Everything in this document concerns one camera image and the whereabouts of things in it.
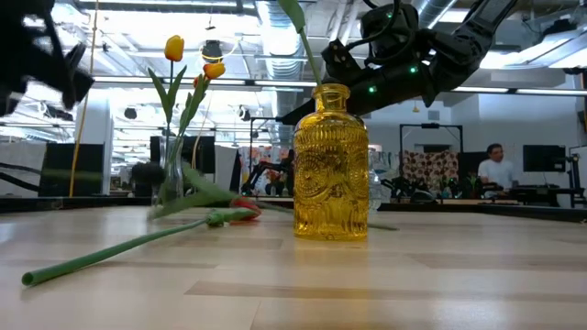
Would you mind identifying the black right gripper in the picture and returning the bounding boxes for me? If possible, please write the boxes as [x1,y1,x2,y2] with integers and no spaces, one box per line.
[280,38,436,126]

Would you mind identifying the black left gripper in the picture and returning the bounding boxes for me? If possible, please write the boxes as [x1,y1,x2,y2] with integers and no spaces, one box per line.
[0,0,95,118]

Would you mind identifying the red artificial tulip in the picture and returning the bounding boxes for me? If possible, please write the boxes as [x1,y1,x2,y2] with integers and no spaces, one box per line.
[277,0,325,88]
[21,195,263,288]

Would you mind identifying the yellow orange artificial tulip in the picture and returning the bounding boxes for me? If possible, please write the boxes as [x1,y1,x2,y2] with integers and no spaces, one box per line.
[158,60,227,198]

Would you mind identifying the yellow glass bottle vase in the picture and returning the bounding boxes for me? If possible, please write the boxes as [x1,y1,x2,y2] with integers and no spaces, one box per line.
[293,82,370,242]

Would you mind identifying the clear textured glass vase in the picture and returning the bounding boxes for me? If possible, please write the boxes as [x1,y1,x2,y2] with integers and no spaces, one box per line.
[366,148,382,212]

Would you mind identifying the clear glass carafe vase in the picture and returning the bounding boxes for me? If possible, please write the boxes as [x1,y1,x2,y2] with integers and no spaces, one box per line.
[152,136,185,205]

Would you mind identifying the white curtain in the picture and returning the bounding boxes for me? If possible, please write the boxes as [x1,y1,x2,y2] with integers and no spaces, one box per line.
[0,141,47,198]

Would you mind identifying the floral patterned board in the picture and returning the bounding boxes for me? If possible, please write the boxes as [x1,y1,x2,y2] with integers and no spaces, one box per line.
[402,149,460,192]
[238,145,294,184]

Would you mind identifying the long light bar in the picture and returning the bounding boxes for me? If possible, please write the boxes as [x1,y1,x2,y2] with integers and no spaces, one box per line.
[91,75,587,96]

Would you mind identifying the white partition panel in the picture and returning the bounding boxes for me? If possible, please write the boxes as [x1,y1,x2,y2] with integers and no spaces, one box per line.
[214,145,239,198]

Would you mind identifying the person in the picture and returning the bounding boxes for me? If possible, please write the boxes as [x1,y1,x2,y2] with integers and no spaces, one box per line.
[477,142,519,192]

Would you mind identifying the black monitor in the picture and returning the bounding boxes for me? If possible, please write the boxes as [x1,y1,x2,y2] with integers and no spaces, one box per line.
[522,144,568,173]

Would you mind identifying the black desk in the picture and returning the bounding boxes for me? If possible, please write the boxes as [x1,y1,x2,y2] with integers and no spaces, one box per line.
[504,184,587,208]

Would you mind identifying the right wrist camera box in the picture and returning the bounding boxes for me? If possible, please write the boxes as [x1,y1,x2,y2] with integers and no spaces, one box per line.
[360,3,421,50]

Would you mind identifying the silver ventilation duct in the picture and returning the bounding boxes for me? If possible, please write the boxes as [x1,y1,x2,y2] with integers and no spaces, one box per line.
[254,0,306,148]

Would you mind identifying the long yellow cable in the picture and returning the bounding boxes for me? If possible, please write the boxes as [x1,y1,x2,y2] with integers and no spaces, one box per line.
[68,0,100,198]

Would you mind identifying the black metal stand frame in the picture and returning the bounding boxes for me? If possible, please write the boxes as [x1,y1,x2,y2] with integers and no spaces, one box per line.
[398,122,465,155]

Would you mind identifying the black partition wall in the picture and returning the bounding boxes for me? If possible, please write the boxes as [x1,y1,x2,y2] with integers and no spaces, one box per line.
[39,143,105,198]
[150,136,216,193]

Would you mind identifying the black ceiling mounted camera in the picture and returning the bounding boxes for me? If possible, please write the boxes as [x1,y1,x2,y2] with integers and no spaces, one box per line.
[201,39,225,64]

